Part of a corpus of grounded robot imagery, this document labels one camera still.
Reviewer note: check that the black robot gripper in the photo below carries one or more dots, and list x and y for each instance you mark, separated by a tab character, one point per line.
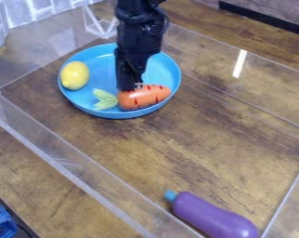
143	24

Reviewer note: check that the yellow toy lemon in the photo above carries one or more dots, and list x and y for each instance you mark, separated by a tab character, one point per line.
75	75

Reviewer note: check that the clear acrylic barrier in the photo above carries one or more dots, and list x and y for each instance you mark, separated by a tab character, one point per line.
126	202

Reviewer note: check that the orange toy carrot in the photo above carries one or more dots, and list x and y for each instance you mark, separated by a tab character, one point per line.
131	100

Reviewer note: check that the white curtain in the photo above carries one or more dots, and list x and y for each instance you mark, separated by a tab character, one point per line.
20	12

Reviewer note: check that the purple toy eggplant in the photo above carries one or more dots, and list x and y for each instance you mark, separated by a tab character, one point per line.
216	222

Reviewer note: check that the blue round tray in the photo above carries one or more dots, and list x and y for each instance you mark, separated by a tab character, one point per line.
163	72

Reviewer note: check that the blue device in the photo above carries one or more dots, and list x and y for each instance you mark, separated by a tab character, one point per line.
8	227

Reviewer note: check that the black baseboard strip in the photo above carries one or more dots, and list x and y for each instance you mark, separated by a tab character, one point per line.
254	15

